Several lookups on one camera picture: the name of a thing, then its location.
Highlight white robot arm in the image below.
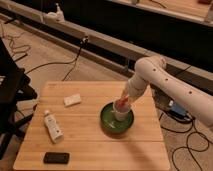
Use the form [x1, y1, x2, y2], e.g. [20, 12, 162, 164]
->
[121, 56, 213, 132]

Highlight black floor cable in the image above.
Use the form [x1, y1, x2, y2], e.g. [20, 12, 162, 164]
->
[24, 37, 90, 82]

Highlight green plate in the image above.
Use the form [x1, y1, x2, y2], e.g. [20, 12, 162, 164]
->
[100, 103, 134, 134]

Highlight white rectangular block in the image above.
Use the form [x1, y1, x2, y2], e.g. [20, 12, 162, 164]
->
[63, 94, 81, 107]

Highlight black chair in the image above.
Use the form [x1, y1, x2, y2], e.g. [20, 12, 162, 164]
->
[0, 38, 37, 160]

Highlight white tube with cap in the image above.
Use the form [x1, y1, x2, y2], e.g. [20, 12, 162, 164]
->
[44, 110, 63, 143]

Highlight white ceramic cup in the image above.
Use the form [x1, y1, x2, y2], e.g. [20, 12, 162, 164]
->
[113, 100, 131, 121]

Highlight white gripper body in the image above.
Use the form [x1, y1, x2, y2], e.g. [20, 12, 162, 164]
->
[122, 81, 144, 101]

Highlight blue power box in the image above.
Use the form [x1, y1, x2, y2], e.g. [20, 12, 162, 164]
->
[169, 100, 187, 117]

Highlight black phone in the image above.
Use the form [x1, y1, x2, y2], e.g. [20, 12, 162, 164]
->
[43, 152, 70, 164]

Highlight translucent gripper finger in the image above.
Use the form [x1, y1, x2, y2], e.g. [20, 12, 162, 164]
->
[116, 95, 126, 107]
[124, 98, 131, 110]

